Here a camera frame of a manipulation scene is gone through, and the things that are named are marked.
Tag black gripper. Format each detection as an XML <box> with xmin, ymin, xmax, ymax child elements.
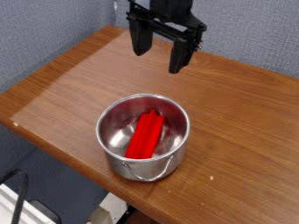
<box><xmin>126</xmin><ymin>0</ymin><xmax>206</xmax><ymax>74</ymax></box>

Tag red block object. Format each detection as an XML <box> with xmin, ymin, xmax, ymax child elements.
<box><xmin>125</xmin><ymin>109</ymin><xmax>164</xmax><ymax>159</ymax></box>

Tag white box under table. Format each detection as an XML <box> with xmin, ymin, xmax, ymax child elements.
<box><xmin>0</xmin><ymin>184</ymin><xmax>61</xmax><ymax>224</ymax></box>

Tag metal pot with handle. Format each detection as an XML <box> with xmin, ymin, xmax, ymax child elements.
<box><xmin>96</xmin><ymin>94</ymin><xmax>190</xmax><ymax>182</ymax></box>

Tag black cable under table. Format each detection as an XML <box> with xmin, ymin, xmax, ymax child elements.
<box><xmin>0</xmin><ymin>168</ymin><xmax>29</xmax><ymax>224</ymax></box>

